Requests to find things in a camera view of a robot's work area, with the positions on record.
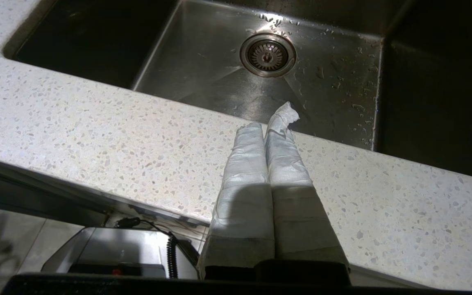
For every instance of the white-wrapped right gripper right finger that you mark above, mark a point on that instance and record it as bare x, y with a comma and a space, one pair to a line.
297, 213

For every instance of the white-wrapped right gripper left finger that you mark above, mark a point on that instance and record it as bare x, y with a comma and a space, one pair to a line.
244, 205

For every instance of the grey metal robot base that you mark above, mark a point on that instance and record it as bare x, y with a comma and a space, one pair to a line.
113, 250

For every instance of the stainless steel sink basin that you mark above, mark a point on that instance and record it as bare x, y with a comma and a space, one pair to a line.
203, 61

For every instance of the round metal drain strainer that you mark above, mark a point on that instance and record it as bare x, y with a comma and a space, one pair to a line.
268, 55

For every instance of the dark cabinet front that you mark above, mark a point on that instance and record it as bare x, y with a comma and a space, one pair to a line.
35, 196

